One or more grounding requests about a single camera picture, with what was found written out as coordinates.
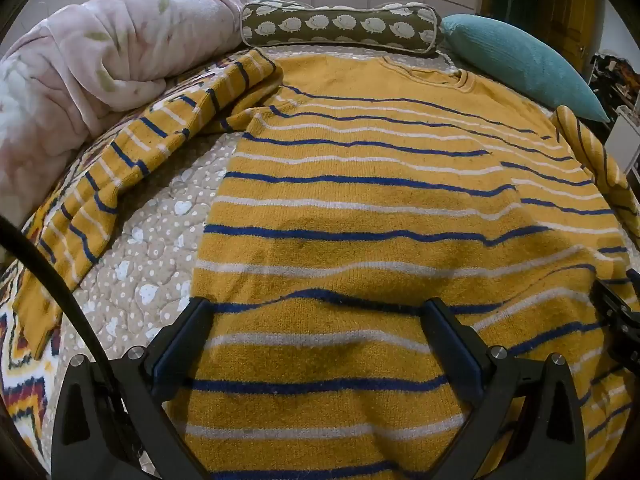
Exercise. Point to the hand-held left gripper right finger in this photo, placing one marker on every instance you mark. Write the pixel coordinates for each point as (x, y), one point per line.
(455, 355)

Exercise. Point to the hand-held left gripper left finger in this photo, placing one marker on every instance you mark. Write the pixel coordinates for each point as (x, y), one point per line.
(165, 360)

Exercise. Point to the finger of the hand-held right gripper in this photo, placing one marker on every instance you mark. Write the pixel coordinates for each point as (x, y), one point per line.
(617, 315)

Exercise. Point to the yellow striped sweater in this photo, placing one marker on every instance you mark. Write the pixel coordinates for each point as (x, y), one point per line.
(375, 185)

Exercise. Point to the beige dotted quilted bedspread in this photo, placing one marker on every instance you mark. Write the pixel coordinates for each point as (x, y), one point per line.
(150, 240)

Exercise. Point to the zigzag patterned blanket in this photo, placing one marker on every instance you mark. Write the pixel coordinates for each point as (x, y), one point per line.
(25, 390)

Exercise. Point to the cluttered white shelf unit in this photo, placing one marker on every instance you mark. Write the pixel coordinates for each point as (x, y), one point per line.
(622, 85)

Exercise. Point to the teal ribbed pillow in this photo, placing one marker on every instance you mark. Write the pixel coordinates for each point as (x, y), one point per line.
(520, 60)

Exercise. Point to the pink floral comforter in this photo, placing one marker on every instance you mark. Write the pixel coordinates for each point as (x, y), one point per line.
(100, 60)

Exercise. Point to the wooden door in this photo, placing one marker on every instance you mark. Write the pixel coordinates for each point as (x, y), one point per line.
(565, 5)

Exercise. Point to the olive hedgehog print bolster pillow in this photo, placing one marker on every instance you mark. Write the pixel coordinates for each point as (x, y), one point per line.
(340, 27)

